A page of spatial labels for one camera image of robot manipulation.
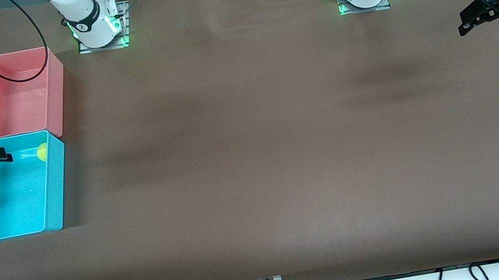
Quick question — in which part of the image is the yellow tennis ball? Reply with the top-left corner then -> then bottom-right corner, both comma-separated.
35,142 -> 51,163

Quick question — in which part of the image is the blue plastic bin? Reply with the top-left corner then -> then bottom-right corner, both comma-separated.
0,127 -> 79,242

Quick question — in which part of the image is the pink plastic bin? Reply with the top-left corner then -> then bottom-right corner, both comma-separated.
0,43 -> 76,148

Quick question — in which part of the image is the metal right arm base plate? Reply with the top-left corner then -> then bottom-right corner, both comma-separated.
71,0 -> 136,56

